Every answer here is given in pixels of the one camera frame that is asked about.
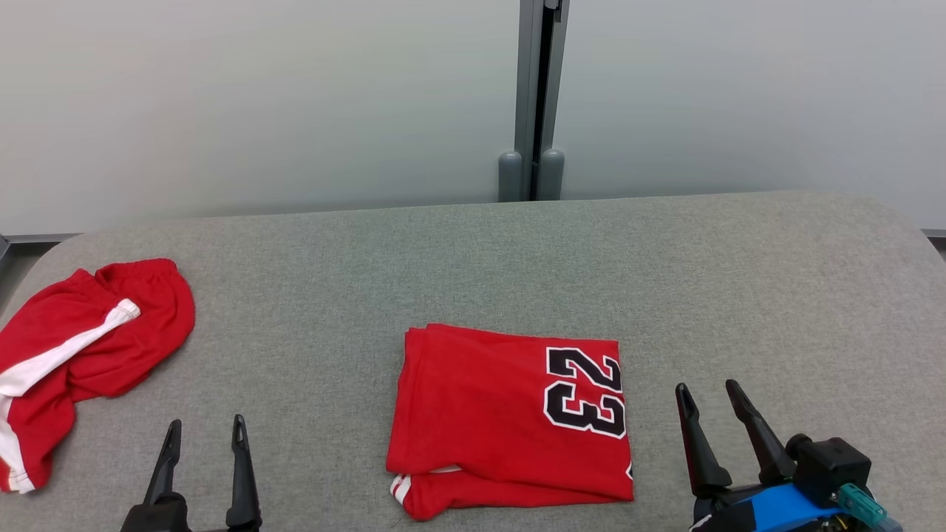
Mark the red shorts with white stripe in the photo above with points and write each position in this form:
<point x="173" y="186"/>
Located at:
<point x="140" y="325"/>

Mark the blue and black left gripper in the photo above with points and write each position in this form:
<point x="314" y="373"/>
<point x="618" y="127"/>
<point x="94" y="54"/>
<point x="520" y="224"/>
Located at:
<point x="222" y="528"/>

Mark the grey partition joint post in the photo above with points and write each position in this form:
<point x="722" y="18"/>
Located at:
<point x="528" y="89"/>

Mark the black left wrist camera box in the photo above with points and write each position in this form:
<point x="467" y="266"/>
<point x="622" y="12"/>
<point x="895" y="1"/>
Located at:
<point x="155" y="517"/>

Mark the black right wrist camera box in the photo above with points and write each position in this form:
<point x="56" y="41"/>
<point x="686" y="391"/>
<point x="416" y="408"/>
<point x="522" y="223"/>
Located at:
<point x="831" y="465"/>

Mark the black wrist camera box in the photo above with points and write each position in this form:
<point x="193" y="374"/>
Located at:
<point x="155" y="517"/>
<point x="831" y="465"/>

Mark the red jersey with number 23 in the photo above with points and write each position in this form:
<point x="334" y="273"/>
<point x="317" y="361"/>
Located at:
<point x="480" y="414"/>

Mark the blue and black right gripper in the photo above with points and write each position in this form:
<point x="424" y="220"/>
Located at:
<point x="768" y="513"/>

